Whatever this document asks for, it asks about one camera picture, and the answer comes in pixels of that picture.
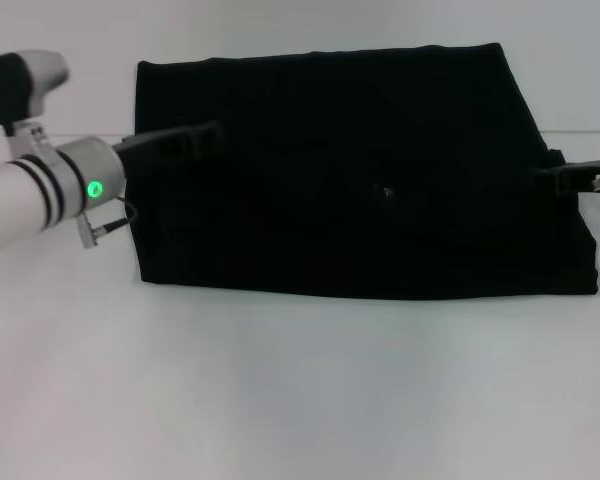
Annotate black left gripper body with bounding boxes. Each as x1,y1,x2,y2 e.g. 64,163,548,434
110,127,196,169

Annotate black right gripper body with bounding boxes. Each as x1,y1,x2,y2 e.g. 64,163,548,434
554,157,600,196

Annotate black t-shirt with FREE print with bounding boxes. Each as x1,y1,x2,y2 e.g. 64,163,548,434
129,42,600,302

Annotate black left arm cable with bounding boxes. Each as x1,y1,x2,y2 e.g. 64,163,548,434
77,196,140,250

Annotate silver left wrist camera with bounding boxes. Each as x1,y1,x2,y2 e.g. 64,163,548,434
0,49,71,151

